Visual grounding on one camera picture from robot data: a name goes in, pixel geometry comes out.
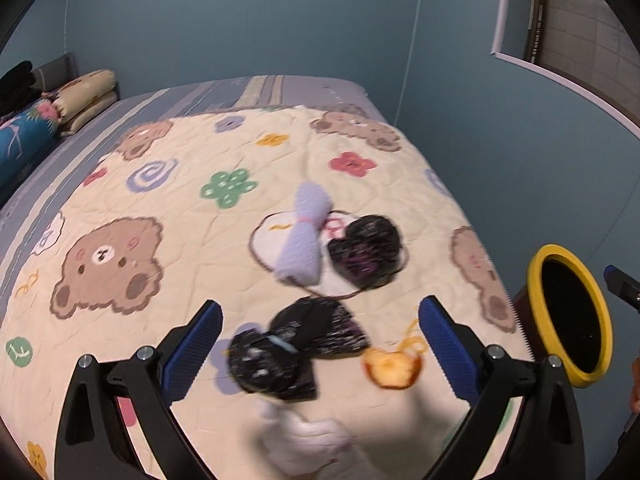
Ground blue floral folded quilt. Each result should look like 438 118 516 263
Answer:
0 100 64 207

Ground grey padded headboard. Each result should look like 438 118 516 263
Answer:
29 53 79 92

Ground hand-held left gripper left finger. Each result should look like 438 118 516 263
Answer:
55 300 225 480

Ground window with white frame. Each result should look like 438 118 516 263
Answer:
491 0 640 139

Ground bed with grey striped sheet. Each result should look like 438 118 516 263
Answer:
0 75 533 480

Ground person's right hand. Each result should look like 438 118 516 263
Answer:
629 357 640 413

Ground black patterned sock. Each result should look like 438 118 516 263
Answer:
327 214 404 291

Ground beige folded pillows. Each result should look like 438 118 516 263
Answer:
42 69 119 136

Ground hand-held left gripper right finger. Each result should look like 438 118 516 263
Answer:
412 296 586 480

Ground cream bear-print quilted blanket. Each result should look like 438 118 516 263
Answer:
0 105 532 480

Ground black folded clothes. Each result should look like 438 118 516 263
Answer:
0 61 37 117

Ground yellow-rimmed dark trash can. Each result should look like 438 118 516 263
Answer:
514 244 614 390

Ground white sock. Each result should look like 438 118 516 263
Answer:
257 402 362 480

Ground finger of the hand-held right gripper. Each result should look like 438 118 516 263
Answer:
603 264 640 312

